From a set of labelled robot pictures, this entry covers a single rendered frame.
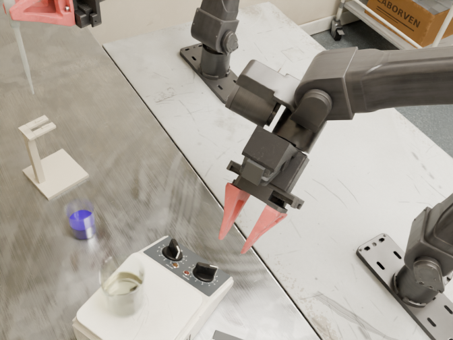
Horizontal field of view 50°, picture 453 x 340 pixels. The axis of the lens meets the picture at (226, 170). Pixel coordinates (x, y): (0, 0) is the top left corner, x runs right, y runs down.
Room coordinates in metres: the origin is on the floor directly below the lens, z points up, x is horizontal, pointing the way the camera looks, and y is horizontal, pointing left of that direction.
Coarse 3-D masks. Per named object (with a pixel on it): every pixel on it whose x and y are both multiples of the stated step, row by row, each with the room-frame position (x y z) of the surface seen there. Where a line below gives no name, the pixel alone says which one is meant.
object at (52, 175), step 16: (32, 128) 0.50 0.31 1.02; (48, 128) 0.50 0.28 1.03; (32, 144) 0.48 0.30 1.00; (32, 160) 0.48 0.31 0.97; (48, 160) 0.53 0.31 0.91; (64, 160) 0.54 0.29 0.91; (32, 176) 0.49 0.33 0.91; (48, 176) 0.50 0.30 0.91; (64, 176) 0.50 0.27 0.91; (80, 176) 0.51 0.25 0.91; (48, 192) 0.46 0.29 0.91
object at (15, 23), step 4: (4, 0) 0.50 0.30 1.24; (8, 0) 0.50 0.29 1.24; (12, 0) 0.50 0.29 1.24; (8, 4) 0.50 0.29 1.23; (12, 4) 0.50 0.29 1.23; (8, 8) 0.50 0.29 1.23; (8, 12) 0.50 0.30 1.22; (8, 16) 0.50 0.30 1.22; (12, 20) 0.50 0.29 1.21; (16, 20) 0.50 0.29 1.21; (12, 24) 0.50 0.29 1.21; (16, 24) 0.50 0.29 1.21
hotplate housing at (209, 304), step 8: (160, 240) 0.39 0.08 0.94; (144, 248) 0.36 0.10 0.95; (160, 264) 0.33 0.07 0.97; (232, 280) 0.35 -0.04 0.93; (224, 288) 0.33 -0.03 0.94; (216, 296) 0.31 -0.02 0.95; (208, 304) 0.29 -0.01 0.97; (216, 304) 0.31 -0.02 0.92; (200, 312) 0.27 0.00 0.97; (208, 312) 0.29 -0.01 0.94; (72, 320) 0.23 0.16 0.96; (192, 320) 0.26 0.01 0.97; (200, 320) 0.27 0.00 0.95; (80, 328) 0.23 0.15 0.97; (184, 328) 0.25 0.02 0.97; (192, 328) 0.25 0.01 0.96; (200, 328) 0.27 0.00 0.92; (80, 336) 0.22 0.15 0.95; (88, 336) 0.22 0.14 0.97; (184, 336) 0.24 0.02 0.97; (192, 336) 0.25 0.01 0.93
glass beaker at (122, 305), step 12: (108, 264) 0.27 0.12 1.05; (120, 264) 0.28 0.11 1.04; (132, 264) 0.29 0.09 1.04; (108, 276) 0.27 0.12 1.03; (144, 276) 0.26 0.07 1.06; (132, 288) 0.24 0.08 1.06; (144, 288) 0.27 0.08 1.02; (108, 300) 0.24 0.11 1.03; (120, 300) 0.24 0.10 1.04; (132, 300) 0.24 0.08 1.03; (144, 300) 0.26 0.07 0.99; (120, 312) 0.24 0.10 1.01; (132, 312) 0.24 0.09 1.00
